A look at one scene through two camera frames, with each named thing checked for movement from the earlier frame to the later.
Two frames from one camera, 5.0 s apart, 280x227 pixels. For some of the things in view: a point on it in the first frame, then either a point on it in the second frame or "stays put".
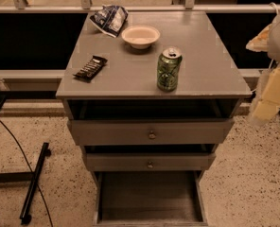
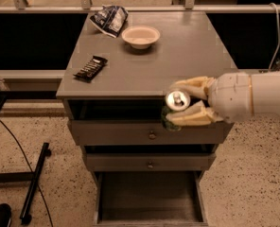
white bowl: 140,37 stays put
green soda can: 168,68 to 176,100
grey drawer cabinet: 150,108 stays put
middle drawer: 149,161 stays put
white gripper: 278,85 to 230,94
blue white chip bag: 110,19 stays put
